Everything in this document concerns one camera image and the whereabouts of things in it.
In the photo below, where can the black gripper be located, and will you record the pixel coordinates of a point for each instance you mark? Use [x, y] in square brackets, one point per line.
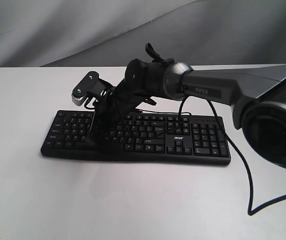
[142, 80]

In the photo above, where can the black acer keyboard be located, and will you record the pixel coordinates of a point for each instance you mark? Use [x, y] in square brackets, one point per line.
[139, 138]

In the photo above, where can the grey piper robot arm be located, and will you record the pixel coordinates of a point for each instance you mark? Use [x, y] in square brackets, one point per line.
[257, 97]

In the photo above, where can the grey fabric backdrop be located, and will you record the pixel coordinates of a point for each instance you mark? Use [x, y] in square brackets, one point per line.
[101, 33]

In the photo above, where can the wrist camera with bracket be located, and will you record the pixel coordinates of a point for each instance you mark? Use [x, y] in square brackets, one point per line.
[91, 86]

